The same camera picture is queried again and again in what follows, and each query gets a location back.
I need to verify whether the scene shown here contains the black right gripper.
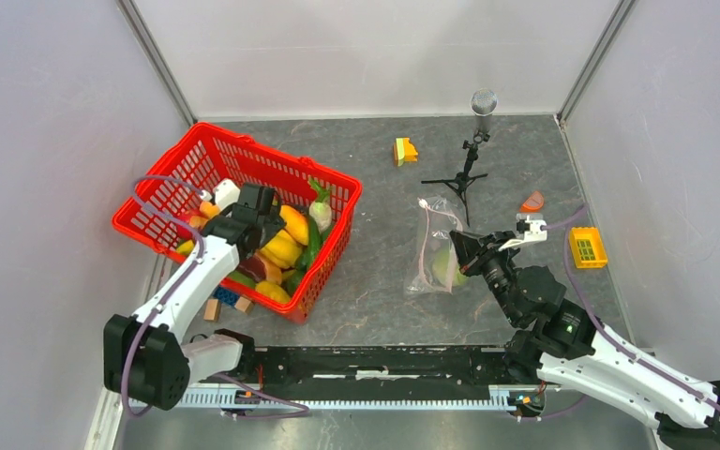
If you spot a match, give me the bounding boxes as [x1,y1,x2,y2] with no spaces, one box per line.
[447,230,520,325]

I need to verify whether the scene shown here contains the green toy cabbage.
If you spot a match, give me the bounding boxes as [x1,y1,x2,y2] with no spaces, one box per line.
[431,247,468,290]

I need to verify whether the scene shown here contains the clear zip top bag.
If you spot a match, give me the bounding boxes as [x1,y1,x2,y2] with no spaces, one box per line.
[403,196,469,296]

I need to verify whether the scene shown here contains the yellow toy banana bunch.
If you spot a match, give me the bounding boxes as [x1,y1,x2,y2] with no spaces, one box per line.
[255,231,304,305]

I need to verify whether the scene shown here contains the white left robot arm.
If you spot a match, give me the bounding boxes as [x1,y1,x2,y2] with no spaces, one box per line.
[103,183,285,411]

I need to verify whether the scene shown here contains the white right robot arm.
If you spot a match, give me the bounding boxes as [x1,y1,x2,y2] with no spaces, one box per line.
[450,220,720,449]

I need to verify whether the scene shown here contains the orange yellow toy mango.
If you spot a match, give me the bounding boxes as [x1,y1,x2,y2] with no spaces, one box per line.
[279,204,309,247]

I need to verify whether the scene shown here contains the peach toy fruit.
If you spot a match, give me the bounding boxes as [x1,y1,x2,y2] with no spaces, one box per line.
[199,201,220,220]

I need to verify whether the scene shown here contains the brown toy meat slice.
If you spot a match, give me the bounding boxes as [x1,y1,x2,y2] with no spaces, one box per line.
[237,254,283,285]

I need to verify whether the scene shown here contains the red plastic shopping basket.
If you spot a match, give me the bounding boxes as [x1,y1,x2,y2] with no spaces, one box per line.
[137,123,363,323]

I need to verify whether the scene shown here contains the green toy cucumber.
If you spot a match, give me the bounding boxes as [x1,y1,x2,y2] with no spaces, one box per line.
[296,216,323,273]

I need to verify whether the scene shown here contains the black mini tripod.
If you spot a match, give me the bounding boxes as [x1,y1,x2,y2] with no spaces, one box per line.
[421,131,490,223]

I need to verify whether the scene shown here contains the white radish with leaves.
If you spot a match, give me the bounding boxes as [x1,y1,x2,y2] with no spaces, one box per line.
[308,177,333,233]

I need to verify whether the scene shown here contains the orange toy slice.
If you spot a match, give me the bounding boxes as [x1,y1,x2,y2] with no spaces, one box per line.
[519,190,545,213]

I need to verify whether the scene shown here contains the blue toy block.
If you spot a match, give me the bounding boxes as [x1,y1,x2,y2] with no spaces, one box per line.
[213,286,240,308]

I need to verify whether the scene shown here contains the wooden toy block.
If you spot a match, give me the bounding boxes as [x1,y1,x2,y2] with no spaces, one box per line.
[233,296,254,314]
[203,298,222,323]

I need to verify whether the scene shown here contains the yellow green toy block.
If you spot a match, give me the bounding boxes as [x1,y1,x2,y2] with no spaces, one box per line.
[392,137,418,167]

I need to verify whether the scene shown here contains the yellow toy crate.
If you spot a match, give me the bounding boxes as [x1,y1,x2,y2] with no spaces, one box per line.
[567,227,608,269]

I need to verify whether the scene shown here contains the grey microphone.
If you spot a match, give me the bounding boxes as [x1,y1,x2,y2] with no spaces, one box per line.
[470,88,498,134]

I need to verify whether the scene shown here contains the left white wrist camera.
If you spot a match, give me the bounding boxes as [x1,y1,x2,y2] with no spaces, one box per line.
[213,178,240,211]

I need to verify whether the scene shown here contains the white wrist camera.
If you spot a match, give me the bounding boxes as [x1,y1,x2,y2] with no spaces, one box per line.
[213,178,240,211]
[500,213,548,250]

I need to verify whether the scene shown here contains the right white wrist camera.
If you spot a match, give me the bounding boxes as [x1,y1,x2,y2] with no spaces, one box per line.
[500,213,548,250]

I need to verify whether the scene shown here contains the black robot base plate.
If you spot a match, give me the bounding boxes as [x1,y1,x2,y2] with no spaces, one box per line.
[229,345,540,401]

